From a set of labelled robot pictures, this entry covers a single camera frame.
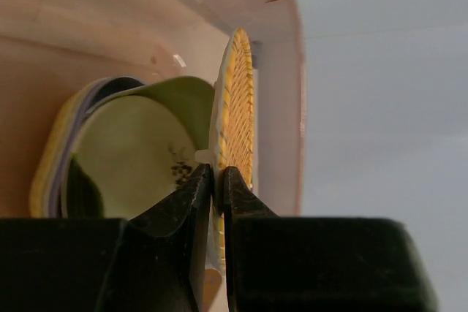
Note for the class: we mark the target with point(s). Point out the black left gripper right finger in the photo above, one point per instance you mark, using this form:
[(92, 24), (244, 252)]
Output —
[(276, 263)]

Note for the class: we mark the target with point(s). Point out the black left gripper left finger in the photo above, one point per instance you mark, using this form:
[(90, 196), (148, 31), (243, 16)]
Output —
[(155, 262)]

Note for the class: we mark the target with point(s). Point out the cream round plate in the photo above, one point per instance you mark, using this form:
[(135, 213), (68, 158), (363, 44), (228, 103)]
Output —
[(129, 154)]

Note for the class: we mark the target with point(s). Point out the woven yellow round plate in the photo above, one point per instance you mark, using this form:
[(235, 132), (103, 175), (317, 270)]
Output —
[(231, 133)]

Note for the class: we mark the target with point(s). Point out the yellow square panda plate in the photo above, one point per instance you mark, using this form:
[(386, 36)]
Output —
[(42, 176)]

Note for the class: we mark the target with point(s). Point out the purple rimmed square plate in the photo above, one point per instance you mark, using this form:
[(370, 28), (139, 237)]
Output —
[(80, 104)]

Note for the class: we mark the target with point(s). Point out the green square panda plate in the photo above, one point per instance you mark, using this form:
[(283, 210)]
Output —
[(189, 98)]

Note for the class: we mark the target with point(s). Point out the translucent pink plastic bin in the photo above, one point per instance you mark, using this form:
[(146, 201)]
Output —
[(50, 49)]

